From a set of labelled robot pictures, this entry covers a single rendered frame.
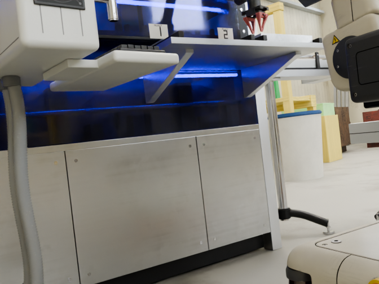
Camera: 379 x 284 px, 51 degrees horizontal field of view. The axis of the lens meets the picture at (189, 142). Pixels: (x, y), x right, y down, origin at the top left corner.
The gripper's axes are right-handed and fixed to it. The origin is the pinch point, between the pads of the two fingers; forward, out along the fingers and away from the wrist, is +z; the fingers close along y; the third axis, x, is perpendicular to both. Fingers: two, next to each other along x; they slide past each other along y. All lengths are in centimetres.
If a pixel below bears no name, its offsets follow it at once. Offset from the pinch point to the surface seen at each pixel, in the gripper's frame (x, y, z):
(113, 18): 87, -17, 11
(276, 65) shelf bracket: 1.1, -7.9, 16.6
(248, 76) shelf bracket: -3.1, 9.5, 17.6
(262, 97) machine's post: -15.1, 11.4, 26.9
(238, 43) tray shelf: 37.4, -16.9, 12.8
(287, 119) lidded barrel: -222, 123, 35
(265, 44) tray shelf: 25.5, -19.8, 12.7
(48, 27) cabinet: 103, -16, 15
